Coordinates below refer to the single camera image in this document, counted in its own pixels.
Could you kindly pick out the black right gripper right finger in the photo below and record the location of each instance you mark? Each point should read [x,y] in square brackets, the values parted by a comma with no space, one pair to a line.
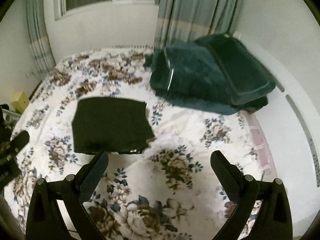
[274,219]

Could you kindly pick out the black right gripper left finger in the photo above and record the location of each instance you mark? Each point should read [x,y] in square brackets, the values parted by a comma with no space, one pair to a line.
[44,220]

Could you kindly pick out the black striped garment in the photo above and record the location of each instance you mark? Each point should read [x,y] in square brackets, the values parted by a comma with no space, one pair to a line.
[110,124]

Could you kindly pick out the small yellow box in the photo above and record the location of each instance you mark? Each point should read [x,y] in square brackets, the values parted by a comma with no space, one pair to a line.
[20,101]

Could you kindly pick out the grey striped left curtain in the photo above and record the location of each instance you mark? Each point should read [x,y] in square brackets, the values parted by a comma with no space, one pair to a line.
[38,38]

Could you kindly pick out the grey striped curtain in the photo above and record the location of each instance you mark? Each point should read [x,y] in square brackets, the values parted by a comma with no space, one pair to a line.
[187,20]
[38,38]

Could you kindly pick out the white bed headboard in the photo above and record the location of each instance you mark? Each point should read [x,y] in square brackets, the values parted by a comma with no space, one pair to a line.
[290,125]

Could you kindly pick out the dark teal pillow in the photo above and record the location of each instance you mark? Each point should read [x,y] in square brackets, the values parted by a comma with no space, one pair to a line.
[247,79]

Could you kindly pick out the dark teal folded blanket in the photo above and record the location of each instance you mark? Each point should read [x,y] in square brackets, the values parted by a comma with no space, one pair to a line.
[186,75]

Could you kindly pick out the grey striped right curtain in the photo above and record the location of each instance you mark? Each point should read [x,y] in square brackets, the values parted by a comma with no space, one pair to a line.
[187,20]

